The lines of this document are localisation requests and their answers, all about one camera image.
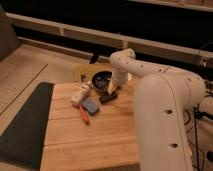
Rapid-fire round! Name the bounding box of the black rectangular block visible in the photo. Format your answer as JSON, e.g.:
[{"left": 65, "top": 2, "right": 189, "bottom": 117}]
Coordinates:
[{"left": 99, "top": 92, "right": 117, "bottom": 104}]

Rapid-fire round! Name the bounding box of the blue grey sponge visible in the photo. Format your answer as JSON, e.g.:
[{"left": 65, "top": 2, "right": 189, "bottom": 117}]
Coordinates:
[{"left": 82, "top": 98, "right": 99, "bottom": 116}]

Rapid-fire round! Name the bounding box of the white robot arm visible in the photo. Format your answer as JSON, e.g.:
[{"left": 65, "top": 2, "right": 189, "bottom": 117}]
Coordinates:
[{"left": 110, "top": 48, "right": 206, "bottom": 171}]

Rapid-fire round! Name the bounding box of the white plastic bottle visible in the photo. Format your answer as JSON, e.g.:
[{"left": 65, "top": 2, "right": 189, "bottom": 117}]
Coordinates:
[{"left": 70, "top": 82, "right": 91, "bottom": 107}]

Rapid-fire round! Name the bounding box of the white shelf rail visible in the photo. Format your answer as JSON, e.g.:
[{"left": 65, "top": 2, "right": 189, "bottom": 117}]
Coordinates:
[{"left": 6, "top": 13, "right": 213, "bottom": 61}]

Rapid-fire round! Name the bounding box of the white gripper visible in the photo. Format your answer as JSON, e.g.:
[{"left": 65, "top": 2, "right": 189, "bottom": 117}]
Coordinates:
[{"left": 107, "top": 70, "right": 128, "bottom": 95}]

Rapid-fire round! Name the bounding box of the dark ceramic bowl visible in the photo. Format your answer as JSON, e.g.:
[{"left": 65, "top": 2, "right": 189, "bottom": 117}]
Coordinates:
[{"left": 92, "top": 71, "right": 112, "bottom": 93}]

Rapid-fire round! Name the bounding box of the dark floor mat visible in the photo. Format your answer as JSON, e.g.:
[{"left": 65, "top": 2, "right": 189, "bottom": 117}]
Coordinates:
[{"left": 0, "top": 82, "right": 54, "bottom": 169}]

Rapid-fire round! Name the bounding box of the orange marker pen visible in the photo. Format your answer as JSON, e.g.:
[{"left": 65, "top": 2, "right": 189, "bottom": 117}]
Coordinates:
[{"left": 79, "top": 105, "right": 90, "bottom": 125}]

